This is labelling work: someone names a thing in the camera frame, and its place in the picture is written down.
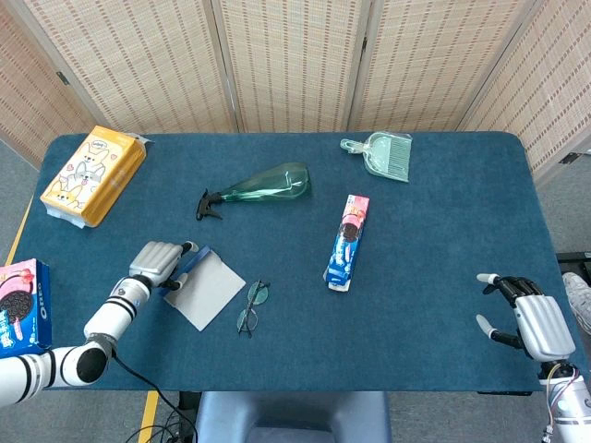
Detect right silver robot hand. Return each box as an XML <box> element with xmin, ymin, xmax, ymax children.
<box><xmin>475</xmin><ymin>272</ymin><xmax>577</xmax><ymax>364</ymax></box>

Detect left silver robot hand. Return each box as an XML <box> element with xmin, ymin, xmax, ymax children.
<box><xmin>127</xmin><ymin>239</ymin><xmax>200</xmax><ymax>293</ymax></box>

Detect black eyeglasses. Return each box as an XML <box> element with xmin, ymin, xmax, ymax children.
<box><xmin>236</xmin><ymin>279</ymin><xmax>272</xmax><ymax>340</ymax></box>

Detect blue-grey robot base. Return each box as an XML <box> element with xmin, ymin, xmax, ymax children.
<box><xmin>191</xmin><ymin>390</ymin><xmax>392</xmax><ymax>443</ymax></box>

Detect white sneaker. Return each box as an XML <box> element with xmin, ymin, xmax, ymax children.
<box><xmin>561</xmin><ymin>271</ymin><xmax>591</xmax><ymax>333</ymax></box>

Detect black table foot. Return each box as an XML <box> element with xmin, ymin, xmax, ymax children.
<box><xmin>556</xmin><ymin>251</ymin><xmax>591</xmax><ymax>278</ymax></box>

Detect yellow cartoon tissue pack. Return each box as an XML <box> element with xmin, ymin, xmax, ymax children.
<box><xmin>40</xmin><ymin>125</ymin><xmax>153</xmax><ymax>230</ymax></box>

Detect blue felt table cover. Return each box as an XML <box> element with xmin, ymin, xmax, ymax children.
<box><xmin>9</xmin><ymin>131</ymin><xmax>570</xmax><ymax>393</ymax></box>

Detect green spray bottle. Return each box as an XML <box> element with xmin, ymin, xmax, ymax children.
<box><xmin>194</xmin><ymin>161</ymin><xmax>313</xmax><ymax>222</ymax></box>

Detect wide blue Oreo box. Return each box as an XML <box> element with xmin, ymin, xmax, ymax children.
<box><xmin>0</xmin><ymin>257</ymin><xmax>54</xmax><ymax>359</ymax></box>

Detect black table leg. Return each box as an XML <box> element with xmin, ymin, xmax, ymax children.
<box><xmin>178</xmin><ymin>390</ymin><xmax>202</xmax><ymax>443</ymax></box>

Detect slim blue Oreo box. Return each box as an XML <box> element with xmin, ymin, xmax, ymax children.
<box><xmin>322</xmin><ymin>194</ymin><xmax>371</xmax><ymax>293</ymax></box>

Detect green dustpan brush set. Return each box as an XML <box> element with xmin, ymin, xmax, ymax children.
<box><xmin>340</xmin><ymin>131</ymin><xmax>413</xmax><ymax>184</ymax></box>

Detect bamboo folding screen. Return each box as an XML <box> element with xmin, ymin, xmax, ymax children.
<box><xmin>0</xmin><ymin>0</ymin><xmax>591</xmax><ymax>186</ymax></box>

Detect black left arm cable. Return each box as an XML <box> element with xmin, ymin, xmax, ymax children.
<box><xmin>110</xmin><ymin>353</ymin><xmax>199</xmax><ymax>443</ymax></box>

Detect tangled black floor cables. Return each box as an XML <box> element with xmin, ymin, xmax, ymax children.
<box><xmin>124</xmin><ymin>405</ymin><xmax>195</xmax><ymax>443</ymax></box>

